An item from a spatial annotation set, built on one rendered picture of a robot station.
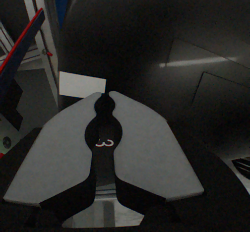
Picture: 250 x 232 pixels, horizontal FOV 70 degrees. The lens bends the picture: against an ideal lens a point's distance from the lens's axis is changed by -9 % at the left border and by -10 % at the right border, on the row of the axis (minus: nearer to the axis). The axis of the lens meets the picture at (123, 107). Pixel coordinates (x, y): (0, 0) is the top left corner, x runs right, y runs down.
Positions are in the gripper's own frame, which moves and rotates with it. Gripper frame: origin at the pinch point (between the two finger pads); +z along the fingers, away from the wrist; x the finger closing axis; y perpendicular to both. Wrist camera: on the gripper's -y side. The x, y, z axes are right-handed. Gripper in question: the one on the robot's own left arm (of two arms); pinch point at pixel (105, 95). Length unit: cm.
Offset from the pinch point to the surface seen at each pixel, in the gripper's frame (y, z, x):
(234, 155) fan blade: 8.1, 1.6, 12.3
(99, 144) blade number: 5.1, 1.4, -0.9
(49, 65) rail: 8.4, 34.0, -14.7
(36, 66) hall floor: 39, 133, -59
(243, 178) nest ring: 23.2, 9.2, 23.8
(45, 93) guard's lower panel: 48, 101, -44
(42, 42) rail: 2.5, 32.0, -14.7
